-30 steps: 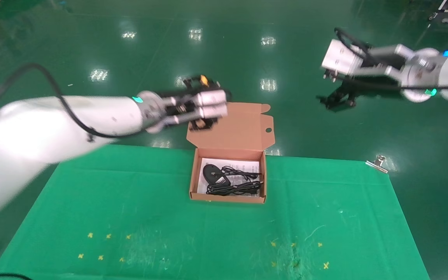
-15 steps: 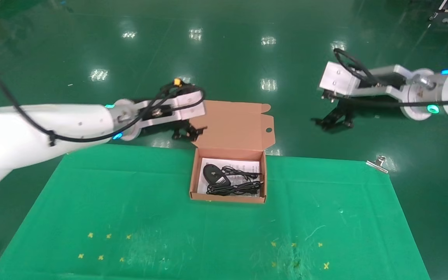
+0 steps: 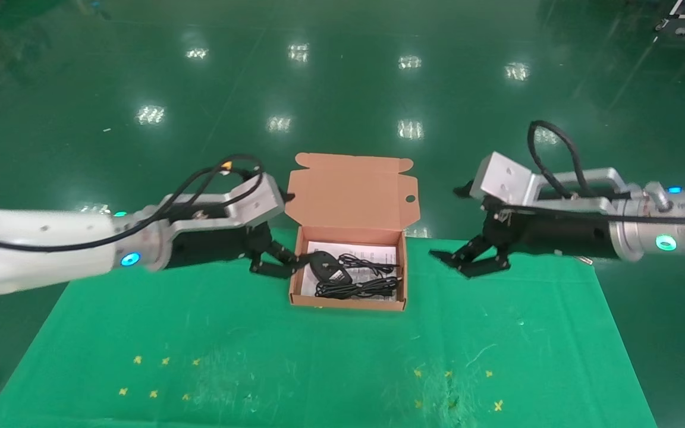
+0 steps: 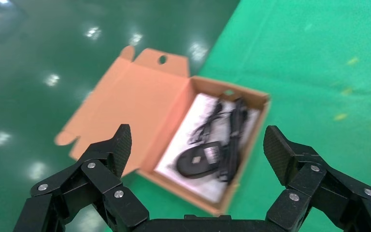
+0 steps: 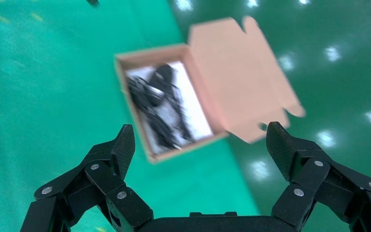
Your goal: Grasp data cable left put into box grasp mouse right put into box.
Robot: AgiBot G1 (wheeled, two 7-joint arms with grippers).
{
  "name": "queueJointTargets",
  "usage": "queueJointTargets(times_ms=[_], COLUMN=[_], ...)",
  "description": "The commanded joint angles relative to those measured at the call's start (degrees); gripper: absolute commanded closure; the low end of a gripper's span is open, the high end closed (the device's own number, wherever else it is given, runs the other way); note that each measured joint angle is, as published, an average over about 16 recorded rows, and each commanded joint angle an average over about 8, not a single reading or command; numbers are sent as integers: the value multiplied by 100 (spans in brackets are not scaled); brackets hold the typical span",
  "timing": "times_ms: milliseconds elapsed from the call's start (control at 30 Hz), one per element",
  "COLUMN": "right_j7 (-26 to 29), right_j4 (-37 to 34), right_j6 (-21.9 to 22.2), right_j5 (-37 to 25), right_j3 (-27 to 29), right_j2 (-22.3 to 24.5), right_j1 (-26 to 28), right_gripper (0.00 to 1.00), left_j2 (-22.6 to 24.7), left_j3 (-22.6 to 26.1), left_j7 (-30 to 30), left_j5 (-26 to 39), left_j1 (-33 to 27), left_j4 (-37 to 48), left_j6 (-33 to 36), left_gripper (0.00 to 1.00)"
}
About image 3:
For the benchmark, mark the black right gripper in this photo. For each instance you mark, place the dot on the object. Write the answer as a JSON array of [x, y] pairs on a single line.
[[544, 235]]

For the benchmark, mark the brown cardboard box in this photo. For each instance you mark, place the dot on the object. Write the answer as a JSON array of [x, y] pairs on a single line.
[[348, 190]]

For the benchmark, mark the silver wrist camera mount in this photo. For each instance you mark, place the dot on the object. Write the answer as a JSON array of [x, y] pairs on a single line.
[[503, 178], [253, 199]]

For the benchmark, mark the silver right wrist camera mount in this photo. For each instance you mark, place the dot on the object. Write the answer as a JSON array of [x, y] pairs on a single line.
[[503, 178]]

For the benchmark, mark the green table cloth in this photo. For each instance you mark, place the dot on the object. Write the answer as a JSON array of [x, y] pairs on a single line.
[[200, 333]]

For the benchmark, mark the silver metal binder clip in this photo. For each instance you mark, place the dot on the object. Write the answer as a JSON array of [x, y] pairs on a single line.
[[585, 260]]

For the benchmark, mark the white printed instruction sheet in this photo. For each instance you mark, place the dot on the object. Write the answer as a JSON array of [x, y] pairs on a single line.
[[366, 247]]

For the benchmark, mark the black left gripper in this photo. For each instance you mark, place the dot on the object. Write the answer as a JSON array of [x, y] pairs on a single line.
[[211, 246]]

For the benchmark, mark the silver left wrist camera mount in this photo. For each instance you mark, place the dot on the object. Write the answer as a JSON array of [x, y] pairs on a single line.
[[253, 199]]

